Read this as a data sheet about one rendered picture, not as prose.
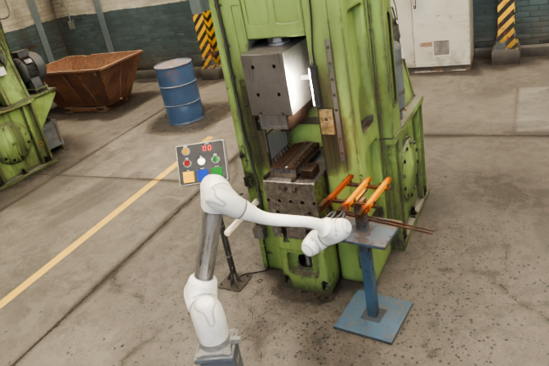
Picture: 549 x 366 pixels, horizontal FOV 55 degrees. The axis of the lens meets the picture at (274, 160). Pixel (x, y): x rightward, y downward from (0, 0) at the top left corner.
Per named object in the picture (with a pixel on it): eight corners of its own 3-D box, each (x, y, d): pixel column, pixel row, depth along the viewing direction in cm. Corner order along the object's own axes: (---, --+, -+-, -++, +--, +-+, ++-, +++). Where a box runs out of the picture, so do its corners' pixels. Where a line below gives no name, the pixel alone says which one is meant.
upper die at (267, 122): (287, 129, 335) (285, 115, 331) (261, 128, 344) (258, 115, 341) (313, 105, 368) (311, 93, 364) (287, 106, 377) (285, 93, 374)
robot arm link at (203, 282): (187, 323, 267) (178, 300, 286) (217, 321, 273) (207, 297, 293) (207, 182, 246) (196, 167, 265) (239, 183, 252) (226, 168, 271)
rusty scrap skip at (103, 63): (114, 118, 891) (99, 69, 857) (36, 118, 974) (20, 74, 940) (155, 94, 988) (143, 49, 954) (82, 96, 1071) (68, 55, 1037)
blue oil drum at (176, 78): (192, 125, 779) (178, 68, 744) (161, 126, 805) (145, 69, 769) (212, 111, 826) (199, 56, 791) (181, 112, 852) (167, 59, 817)
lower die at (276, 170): (296, 178, 349) (295, 167, 346) (270, 176, 359) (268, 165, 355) (320, 152, 382) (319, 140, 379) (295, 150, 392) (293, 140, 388)
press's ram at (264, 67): (305, 115, 325) (295, 51, 309) (252, 115, 343) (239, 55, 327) (329, 92, 358) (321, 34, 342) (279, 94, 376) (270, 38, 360)
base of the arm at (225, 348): (238, 355, 255) (237, 347, 253) (195, 359, 258) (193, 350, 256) (243, 329, 272) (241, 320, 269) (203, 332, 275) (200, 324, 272)
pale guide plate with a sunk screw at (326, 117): (334, 135, 336) (331, 109, 329) (321, 134, 340) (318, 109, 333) (336, 133, 337) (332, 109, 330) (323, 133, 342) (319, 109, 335)
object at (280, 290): (328, 315, 358) (328, 314, 357) (254, 301, 385) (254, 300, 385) (347, 279, 389) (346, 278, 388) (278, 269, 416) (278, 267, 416)
